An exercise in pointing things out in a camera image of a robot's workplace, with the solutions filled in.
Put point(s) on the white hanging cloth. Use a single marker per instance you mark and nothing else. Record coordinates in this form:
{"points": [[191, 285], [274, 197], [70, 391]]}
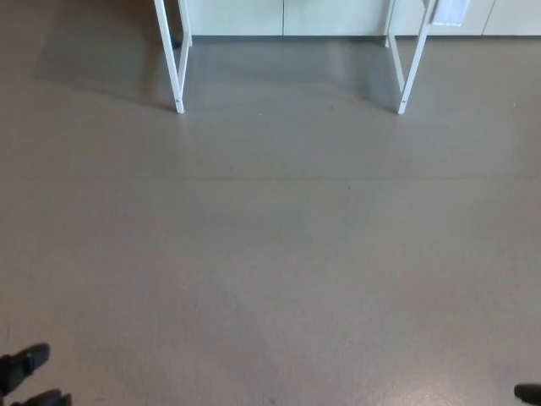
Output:
{"points": [[450, 10]]}

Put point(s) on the white low cabinet row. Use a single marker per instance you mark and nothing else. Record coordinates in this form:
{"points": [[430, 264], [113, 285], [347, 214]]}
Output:
{"points": [[329, 17]]}

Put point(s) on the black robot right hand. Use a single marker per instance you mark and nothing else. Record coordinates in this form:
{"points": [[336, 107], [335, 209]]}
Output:
{"points": [[530, 393]]}

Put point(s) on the small black caster wheel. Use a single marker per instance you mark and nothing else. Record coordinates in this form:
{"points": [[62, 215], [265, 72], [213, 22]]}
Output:
{"points": [[176, 43]]}

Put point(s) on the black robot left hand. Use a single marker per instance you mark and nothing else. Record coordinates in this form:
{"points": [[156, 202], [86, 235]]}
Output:
{"points": [[29, 359]]}

